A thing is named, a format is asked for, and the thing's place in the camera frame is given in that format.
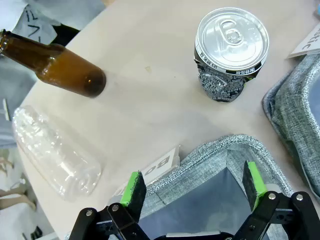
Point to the white plastic label card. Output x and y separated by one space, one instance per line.
308 40

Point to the brown glass bottle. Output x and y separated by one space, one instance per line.
65 67

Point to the grey fabric basket bottle label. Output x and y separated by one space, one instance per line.
212 155

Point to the white handwritten paper sheet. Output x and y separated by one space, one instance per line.
37 22

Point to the crushed black grey can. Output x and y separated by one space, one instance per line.
232 37

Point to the clear plastic bottle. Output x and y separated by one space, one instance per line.
55 155

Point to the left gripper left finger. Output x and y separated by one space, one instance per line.
132 197

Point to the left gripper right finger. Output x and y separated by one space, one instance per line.
253 185

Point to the white bottle label card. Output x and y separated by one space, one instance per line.
162 165

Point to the grey fabric basket plastic label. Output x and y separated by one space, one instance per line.
292 112

